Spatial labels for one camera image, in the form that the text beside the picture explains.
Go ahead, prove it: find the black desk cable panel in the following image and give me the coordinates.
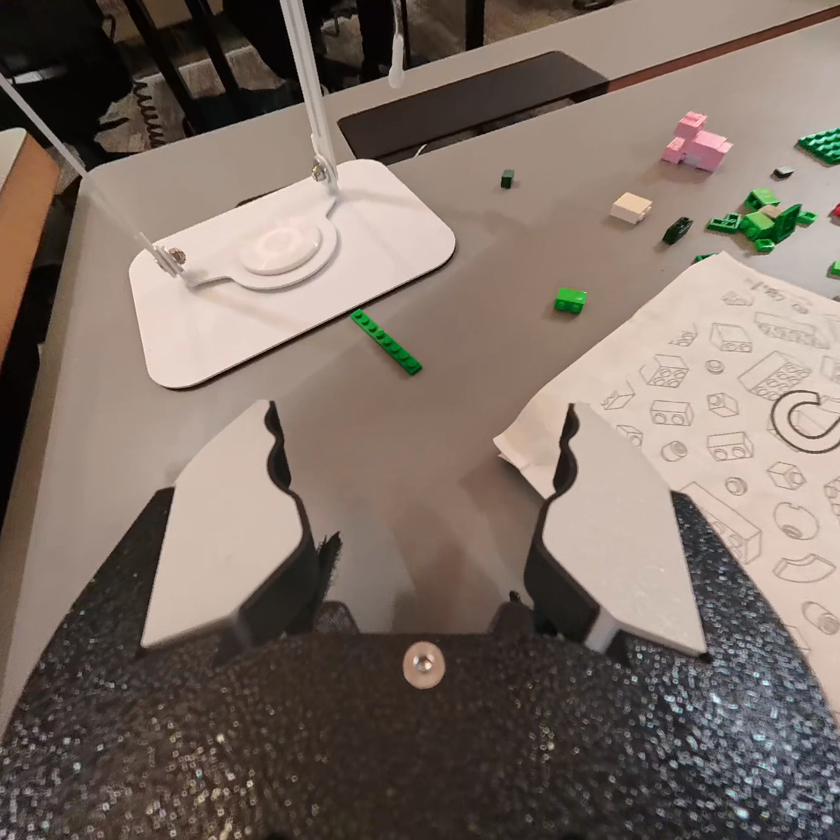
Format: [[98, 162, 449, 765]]
[[336, 50, 610, 165]]

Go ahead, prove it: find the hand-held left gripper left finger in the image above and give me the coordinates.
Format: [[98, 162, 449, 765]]
[[140, 399, 332, 665]]

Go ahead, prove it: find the black coiled cable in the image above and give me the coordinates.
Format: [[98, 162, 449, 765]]
[[131, 75, 168, 148]]

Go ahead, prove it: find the white desk with wooden edge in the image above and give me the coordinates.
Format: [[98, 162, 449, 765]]
[[0, 126, 61, 368]]

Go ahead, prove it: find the pink brick pig figure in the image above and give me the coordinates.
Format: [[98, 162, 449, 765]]
[[661, 112, 734, 175]]

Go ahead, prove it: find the pile of green bricks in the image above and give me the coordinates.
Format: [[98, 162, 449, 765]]
[[706, 187, 820, 253]]

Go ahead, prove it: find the long green brick plate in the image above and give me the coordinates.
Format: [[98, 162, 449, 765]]
[[350, 308, 423, 377]]

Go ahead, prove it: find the cream brick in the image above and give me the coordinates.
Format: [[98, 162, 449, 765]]
[[609, 192, 654, 226]]

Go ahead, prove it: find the white hanging cord weight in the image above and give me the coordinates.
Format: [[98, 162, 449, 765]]
[[387, 0, 408, 89]]

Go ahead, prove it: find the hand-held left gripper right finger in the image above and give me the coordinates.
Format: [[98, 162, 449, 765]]
[[522, 402, 710, 656]]

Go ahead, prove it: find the green brick baseplate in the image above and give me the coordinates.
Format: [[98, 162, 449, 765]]
[[797, 126, 840, 166]]

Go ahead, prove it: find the grey desk with brown edge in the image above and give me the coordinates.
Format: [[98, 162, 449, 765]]
[[328, 0, 840, 132]]

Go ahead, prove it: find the brick-printed paper bag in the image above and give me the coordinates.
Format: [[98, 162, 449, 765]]
[[493, 251, 840, 706]]

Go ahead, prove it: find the white book stand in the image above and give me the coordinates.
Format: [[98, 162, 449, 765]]
[[0, 0, 457, 389]]

